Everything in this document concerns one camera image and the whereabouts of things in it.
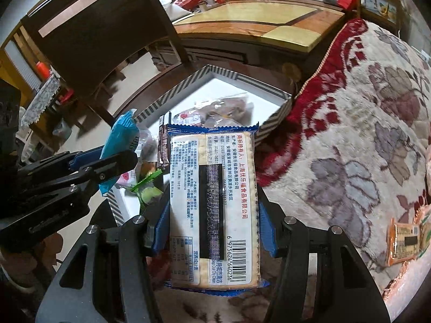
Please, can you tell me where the blue cracker packet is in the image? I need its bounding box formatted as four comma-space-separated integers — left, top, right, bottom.
164, 124, 270, 297

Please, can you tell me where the dark wooden chair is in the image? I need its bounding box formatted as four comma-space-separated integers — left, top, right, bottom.
20, 0, 192, 128

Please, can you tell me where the clear bag of brown snacks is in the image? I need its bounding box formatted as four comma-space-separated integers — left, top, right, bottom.
170, 94, 250, 130

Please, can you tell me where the light blue snack packet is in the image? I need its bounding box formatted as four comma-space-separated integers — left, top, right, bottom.
100, 109, 140, 197

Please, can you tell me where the wooden coffee table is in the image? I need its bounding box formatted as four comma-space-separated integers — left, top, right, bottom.
150, 0, 347, 75

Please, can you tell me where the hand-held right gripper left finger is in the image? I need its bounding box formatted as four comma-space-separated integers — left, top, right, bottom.
35, 198, 172, 323

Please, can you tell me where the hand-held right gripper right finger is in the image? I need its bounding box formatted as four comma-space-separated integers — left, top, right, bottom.
258, 195, 391, 323

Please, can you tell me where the white lace cloth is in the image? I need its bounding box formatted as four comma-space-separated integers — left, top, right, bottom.
25, 74, 63, 125

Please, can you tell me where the white box with striped rim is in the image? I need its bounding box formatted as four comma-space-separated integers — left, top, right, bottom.
107, 65, 297, 226

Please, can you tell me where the orange snack packet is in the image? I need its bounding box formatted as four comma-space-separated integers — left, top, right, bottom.
418, 205, 431, 259
387, 218, 423, 267

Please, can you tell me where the bright green snack packet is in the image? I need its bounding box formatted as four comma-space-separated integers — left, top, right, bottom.
130, 170, 165, 206

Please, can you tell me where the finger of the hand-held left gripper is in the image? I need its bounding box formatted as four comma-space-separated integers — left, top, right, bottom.
64, 150, 139, 196
17, 145, 106, 179

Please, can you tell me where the white and pink snack packet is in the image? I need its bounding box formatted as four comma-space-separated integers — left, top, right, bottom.
116, 170, 138, 189

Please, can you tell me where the clear bag of red dates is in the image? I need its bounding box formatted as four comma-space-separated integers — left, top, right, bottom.
136, 128, 160, 165

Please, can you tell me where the dark snack packet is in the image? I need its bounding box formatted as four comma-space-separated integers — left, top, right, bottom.
158, 114, 171, 169

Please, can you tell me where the floral patterned sofa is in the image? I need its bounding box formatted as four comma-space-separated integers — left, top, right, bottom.
148, 18, 431, 323

